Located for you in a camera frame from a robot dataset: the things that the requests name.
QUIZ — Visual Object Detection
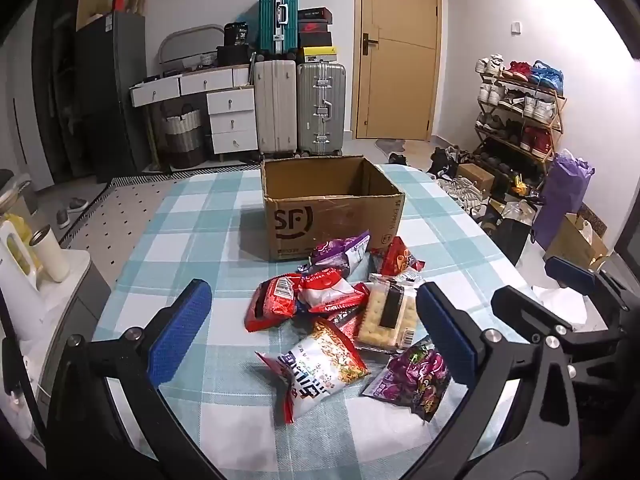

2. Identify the white thermos cup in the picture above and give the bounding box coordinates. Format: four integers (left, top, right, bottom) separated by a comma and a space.
28, 230, 71, 284

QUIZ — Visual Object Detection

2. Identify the grey door rug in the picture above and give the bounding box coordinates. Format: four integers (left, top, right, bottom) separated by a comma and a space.
374, 137, 409, 155

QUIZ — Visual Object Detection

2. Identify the white plastic bag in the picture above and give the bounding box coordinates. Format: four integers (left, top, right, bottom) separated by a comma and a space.
531, 284, 589, 332

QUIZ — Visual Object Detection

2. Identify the yellow black shoebox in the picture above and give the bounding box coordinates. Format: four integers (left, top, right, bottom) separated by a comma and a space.
301, 47, 339, 65

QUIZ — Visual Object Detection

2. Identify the red silver snack packet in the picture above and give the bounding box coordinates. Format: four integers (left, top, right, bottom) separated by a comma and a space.
325, 305, 367, 337

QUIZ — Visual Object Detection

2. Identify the white side cabinet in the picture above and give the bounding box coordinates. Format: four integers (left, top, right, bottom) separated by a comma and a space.
0, 247, 112, 443

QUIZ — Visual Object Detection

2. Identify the red snack bag blue label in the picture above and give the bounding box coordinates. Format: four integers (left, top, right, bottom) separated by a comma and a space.
379, 236, 425, 281

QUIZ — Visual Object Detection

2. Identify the dark grey refrigerator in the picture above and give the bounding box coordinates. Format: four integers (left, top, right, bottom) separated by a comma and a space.
75, 11, 149, 182

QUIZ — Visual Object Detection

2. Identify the beige suitcase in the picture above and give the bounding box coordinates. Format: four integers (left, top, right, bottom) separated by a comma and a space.
253, 60, 297, 156

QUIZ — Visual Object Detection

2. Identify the woven laundry basket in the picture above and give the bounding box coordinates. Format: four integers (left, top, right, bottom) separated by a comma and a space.
160, 104, 204, 169

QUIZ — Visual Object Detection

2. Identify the pair of grey slippers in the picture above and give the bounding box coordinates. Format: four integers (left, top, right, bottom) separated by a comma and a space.
55, 197, 90, 229

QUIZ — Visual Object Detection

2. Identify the dotted floor mat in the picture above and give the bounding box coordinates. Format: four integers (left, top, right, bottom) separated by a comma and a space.
62, 172, 262, 257

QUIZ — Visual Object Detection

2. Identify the teal suitcase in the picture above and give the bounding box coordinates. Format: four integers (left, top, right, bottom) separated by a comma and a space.
258, 0, 300, 59

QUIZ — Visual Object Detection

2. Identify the black bin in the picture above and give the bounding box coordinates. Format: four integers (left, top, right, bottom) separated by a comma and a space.
216, 45, 252, 67

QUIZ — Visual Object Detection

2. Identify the tan shopping bag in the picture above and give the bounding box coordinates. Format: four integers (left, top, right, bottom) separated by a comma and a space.
544, 211, 609, 272

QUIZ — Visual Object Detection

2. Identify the dark wardrobe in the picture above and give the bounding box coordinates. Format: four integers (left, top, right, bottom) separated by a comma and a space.
31, 0, 87, 192

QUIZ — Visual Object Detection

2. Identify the black package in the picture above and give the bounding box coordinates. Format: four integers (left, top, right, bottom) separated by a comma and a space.
223, 22, 250, 47

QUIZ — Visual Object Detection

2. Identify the white jug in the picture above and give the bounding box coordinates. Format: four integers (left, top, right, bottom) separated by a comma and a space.
0, 220, 40, 297

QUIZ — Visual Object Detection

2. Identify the white orange noodle snack bag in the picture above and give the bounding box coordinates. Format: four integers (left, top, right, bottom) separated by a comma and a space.
255, 319, 371, 424

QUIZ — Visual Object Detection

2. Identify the clear cracker packet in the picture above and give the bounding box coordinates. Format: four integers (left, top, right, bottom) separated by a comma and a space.
354, 280, 419, 352

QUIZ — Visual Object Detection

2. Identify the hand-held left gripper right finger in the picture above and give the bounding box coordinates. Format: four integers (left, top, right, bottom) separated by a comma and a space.
400, 282, 582, 480

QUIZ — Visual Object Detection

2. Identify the purple silver snack bag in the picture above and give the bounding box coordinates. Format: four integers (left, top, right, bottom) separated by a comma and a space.
310, 232, 372, 275

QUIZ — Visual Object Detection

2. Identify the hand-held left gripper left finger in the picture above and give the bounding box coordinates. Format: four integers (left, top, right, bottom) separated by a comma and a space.
45, 279, 227, 480

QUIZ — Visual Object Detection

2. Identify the wooden door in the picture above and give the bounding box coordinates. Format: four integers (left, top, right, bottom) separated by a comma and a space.
352, 0, 442, 142

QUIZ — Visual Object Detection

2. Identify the brown cardboard box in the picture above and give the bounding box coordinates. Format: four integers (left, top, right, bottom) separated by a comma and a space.
260, 156, 406, 262

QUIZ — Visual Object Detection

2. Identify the silver suitcase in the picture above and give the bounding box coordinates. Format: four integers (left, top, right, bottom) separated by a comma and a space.
296, 62, 347, 157

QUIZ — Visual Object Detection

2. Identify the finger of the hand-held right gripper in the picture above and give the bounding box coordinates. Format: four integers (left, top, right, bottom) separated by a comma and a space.
491, 286, 626, 357
545, 256, 628, 313

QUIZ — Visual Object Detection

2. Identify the yellow object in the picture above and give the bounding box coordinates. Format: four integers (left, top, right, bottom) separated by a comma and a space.
4, 211, 42, 272

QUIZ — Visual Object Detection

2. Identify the purple candy bag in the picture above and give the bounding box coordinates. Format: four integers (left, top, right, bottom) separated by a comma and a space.
362, 337, 451, 422

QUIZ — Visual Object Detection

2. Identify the shoe rack with shoes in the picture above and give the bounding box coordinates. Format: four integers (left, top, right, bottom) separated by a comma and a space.
474, 54, 566, 176

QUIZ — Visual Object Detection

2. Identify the pile of sneakers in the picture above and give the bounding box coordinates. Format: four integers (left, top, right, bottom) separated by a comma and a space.
427, 146, 493, 218

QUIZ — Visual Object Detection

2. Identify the grey oval mirror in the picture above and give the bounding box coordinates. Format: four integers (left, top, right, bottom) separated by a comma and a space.
158, 25, 225, 67

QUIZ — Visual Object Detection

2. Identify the red white snack bag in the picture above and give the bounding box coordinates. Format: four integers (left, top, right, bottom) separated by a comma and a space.
297, 269, 371, 314

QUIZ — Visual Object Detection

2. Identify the red black snack bag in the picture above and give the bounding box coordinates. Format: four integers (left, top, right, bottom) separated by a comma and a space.
244, 275, 303, 334

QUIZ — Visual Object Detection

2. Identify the wooden shoe rack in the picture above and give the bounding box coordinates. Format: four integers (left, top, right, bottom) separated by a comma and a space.
473, 67, 567, 183

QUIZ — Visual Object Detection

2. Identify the small cardboard box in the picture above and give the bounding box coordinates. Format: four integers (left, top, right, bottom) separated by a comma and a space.
457, 162, 496, 199

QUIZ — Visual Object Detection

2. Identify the white drawer dresser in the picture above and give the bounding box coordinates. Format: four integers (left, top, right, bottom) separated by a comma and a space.
129, 65, 259, 157

